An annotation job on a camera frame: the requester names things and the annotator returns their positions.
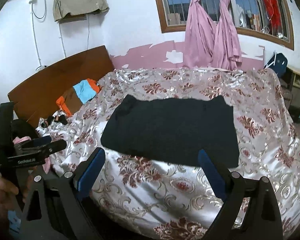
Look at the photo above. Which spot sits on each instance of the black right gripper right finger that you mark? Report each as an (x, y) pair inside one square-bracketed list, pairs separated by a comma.
[(250, 209)]

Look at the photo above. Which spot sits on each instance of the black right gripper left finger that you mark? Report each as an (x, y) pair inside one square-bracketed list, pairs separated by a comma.
[(58, 208)]

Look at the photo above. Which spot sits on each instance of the black jacket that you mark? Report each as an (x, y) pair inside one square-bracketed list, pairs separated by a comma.
[(173, 130)]

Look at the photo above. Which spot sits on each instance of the blue orange folded clothes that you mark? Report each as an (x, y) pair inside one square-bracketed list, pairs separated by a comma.
[(86, 90)]

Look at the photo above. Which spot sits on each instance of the left hand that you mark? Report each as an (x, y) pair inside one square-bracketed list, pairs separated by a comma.
[(8, 192)]

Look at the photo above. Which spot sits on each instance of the brown wooden headboard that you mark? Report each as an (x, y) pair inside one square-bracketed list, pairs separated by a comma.
[(36, 96)]

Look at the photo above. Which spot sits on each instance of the floral bedspread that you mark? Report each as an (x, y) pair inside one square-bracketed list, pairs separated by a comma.
[(163, 200)]

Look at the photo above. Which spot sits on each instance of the wooden shelf desk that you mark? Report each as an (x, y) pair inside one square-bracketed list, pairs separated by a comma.
[(290, 83)]

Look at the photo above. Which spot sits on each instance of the covered air conditioner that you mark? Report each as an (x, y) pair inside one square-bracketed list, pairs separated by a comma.
[(65, 8)]

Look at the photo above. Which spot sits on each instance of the blue backpack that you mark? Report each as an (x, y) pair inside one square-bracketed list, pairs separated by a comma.
[(278, 63)]

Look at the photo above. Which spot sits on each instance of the pink curtain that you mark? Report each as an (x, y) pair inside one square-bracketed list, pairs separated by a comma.
[(210, 44)]

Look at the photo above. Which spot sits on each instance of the red hanging garment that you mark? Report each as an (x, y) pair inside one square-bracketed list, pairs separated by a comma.
[(273, 13)]

